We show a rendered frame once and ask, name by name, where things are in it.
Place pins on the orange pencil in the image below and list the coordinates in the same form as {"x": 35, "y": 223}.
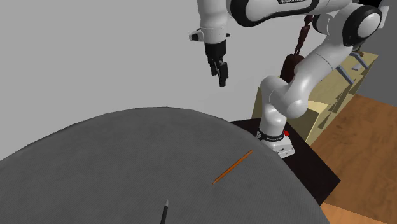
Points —
{"x": 232, "y": 167}

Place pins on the dark brown figure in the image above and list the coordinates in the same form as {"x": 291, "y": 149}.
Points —
{"x": 290, "y": 66}

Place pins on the black pencil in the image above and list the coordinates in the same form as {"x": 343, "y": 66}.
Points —
{"x": 164, "y": 214}

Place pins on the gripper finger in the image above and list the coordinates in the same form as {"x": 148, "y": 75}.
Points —
{"x": 223, "y": 74}
{"x": 213, "y": 69}

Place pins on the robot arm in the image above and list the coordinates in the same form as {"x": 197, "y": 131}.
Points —
{"x": 305, "y": 82}

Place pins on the black robot stand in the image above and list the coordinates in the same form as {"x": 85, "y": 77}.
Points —
{"x": 310, "y": 175}

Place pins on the pale yellow wooden cabinet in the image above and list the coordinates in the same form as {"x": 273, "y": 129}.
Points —
{"x": 333, "y": 90}

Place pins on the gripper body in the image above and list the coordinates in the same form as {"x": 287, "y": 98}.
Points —
{"x": 215, "y": 49}

